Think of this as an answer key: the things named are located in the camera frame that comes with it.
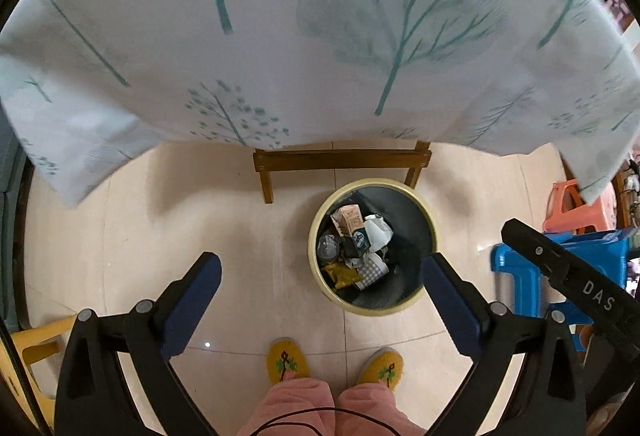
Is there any white tissue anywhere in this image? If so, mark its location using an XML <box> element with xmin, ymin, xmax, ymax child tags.
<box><xmin>363</xmin><ymin>214</ymin><xmax>394</xmax><ymax>252</ymax></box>

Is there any right yellow slipper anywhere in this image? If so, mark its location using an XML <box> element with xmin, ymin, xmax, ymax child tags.
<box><xmin>357</xmin><ymin>347</ymin><xmax>405</xmax><ymax>390</ymax></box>

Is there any yellow slipper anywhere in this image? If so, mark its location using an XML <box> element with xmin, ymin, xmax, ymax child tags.
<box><xmin>266</xmin><ymin>338</ymin><xmax>311</xmax><ymax>385</ymax></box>
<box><xmin>357</xmin><ymin>347</ymin><xmax>405</xmax><ymax>390</ymax></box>

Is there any yellow rim trash bin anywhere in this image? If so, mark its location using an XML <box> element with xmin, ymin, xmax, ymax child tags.
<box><xmin>308</xmin><ymin>178</ymin><xmax>437</xmax><ymax>317</ymax></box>

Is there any left yellow slipper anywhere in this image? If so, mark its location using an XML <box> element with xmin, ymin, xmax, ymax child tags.
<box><xmin>266</xmin><ymin>338</ymin><xmax>311</xmax><ymax>385</ymax></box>

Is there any yellow orange small packet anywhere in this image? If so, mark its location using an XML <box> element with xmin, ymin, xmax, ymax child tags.
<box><xmin>321</xmin><ymin>261</ymin><xmax>363</xmax><ymax>291</ymax></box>

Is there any wooden table leg frame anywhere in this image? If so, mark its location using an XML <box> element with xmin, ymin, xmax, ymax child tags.
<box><xmin>253</xmin><ymin>141</ymin><xmax>432</xmax><ymax>204</ymax></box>

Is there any dark green snack packet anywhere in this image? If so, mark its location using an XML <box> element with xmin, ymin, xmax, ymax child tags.
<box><xmin>345</xmin><ymin>228</ymin><xmax>371</xmax><ymax>258</ymax></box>

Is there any blue plastic stool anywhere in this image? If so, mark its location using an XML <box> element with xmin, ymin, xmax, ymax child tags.
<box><xmin>491</xmin><ymin>219</ymin><xmax>639</xmax><ymax>359</ymax></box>

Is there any tree print tablecloth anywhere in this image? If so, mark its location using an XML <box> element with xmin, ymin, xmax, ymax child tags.
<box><xmin>1</xmin><ymin>0</ymin><xmax>639</xmax><ymax>205</ymax></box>

